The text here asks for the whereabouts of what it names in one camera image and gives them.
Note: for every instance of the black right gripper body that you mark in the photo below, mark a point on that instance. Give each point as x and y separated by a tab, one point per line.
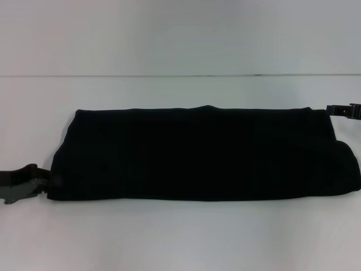
356	110

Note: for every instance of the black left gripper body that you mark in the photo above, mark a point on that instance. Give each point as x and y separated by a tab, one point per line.
19	180

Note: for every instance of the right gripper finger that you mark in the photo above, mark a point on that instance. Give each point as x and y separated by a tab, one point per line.
337	110

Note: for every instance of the black shirt with FREE print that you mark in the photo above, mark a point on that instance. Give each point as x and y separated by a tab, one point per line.
197	155

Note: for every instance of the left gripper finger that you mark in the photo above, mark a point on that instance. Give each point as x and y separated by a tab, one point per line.
46	176

